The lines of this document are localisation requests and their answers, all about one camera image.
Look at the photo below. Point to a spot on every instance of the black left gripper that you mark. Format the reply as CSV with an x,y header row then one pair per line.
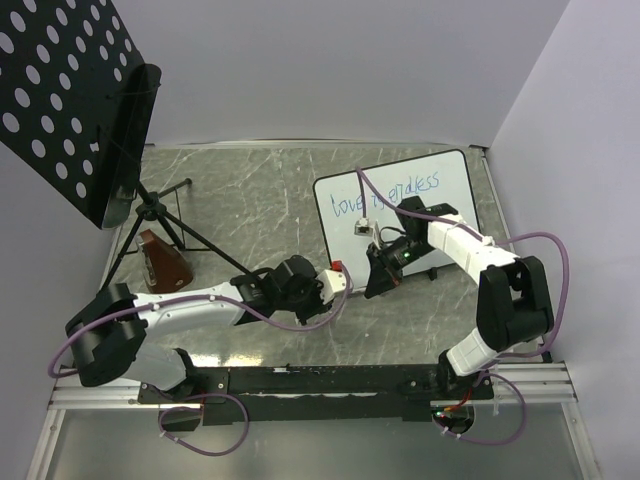
x,y
318,306

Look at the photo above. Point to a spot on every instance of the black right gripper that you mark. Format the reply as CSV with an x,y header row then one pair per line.
x,y
380,279

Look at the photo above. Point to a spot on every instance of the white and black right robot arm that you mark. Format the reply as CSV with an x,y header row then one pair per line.
x,y
513,301

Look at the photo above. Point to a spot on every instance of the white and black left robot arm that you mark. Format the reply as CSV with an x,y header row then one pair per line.
x,y
114,335

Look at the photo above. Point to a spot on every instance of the brown wooden metronome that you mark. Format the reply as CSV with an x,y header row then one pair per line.
x,y
164,268

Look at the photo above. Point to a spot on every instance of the black perforated music stand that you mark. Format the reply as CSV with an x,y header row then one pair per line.
x,y
76,104

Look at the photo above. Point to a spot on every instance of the aluminium rail frame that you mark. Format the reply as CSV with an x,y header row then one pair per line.
x,y
274,365

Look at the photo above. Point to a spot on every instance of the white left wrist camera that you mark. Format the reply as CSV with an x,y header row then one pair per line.
x,y
335,283

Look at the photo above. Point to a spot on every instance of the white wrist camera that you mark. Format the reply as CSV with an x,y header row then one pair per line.
x,y
366,227
335,283

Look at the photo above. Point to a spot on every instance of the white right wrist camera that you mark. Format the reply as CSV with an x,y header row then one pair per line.
x,y
366,227

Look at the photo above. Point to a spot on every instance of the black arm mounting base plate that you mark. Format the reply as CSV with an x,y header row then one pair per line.
x,y
293,393

